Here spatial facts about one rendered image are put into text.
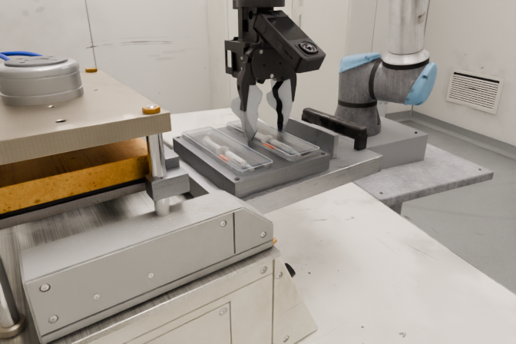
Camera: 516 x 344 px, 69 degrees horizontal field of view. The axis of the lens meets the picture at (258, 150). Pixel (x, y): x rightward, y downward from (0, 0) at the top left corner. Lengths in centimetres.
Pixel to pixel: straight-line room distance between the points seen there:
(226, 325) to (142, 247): 16
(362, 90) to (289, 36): 61
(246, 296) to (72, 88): 30
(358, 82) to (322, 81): 193
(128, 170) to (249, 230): 15
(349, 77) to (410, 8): 24
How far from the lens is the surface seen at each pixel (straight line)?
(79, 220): 57
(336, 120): 68
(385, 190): 102
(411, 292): 72
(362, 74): 111
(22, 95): 44
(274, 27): 54
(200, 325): 46
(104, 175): 40
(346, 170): 59
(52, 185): 39
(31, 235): 57
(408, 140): 117
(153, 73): 298
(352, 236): 82
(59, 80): 44
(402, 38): 103
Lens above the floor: 121
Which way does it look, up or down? 22 degrees down
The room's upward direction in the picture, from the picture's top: straight up
